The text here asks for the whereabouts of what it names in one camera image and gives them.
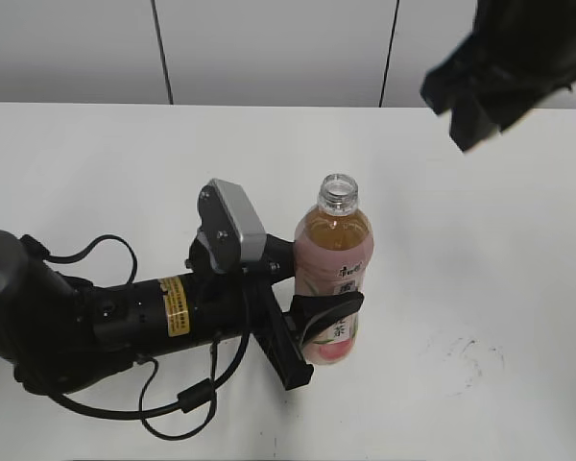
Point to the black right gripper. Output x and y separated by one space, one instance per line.
484 94

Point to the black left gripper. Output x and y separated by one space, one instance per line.
243 302

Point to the oolong tea bottle pink label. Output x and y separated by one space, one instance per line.
333 241

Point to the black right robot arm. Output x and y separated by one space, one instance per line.
517 54

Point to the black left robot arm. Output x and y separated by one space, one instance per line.
78 333

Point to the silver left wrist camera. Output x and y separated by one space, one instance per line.
230 228

